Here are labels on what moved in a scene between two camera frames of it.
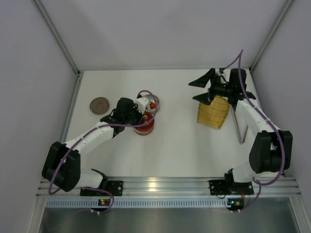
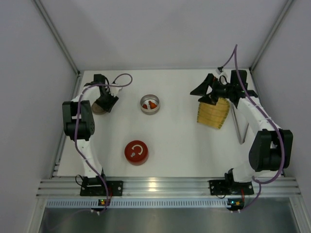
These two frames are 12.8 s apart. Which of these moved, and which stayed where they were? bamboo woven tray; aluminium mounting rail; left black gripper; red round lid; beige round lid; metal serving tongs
Moved: left black gripper; red round lid
Stayed: bamboo woven tray; aluminium mounting rail; metal serving tongs; beige round lid
